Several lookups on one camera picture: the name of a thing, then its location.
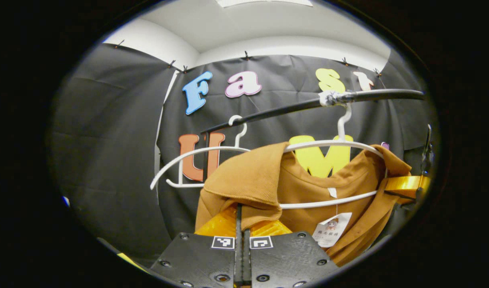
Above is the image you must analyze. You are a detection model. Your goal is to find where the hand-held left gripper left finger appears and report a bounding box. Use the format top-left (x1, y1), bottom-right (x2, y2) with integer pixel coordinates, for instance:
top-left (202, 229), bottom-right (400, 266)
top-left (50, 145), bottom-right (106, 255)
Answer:
top-left (150, 203), bottom-right (243, 288)

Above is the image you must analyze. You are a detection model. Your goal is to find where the black metal clothes rack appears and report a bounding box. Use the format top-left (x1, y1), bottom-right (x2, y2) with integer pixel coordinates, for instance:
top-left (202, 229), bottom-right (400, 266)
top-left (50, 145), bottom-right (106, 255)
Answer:
top-left (200, 89), bottom-right (425, 183)

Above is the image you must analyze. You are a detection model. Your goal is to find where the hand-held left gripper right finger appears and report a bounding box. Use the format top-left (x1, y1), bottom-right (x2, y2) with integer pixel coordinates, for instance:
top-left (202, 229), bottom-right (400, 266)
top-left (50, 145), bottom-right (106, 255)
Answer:
top-left (243, 219), bottom-right (341, 288)

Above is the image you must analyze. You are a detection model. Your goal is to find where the brown button shirt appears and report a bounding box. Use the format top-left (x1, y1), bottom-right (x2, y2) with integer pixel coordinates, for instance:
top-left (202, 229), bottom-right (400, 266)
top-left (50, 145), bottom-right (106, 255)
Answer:
top-left (194, 142), bottom-right (413, 268)

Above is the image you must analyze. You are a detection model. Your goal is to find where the ceiling light panel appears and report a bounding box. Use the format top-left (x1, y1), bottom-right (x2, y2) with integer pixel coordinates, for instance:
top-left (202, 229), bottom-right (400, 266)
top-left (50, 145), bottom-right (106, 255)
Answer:
top-left (216, 0), bottom-right (313, 8)

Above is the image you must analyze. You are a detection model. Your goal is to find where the white plastic clothes hanger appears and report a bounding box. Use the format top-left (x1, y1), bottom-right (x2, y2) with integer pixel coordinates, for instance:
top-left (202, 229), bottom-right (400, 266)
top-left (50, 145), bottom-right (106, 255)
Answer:
top-left (279, 103), bottom-right (388, 210)
top-left (150, 115), bottom-right (251, 190)

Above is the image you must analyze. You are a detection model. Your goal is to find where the black backdrop cloth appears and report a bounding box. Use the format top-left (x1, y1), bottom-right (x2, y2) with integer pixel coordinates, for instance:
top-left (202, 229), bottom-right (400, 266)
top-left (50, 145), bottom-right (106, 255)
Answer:
top-left (48, 42), bottom-right (433, 260)

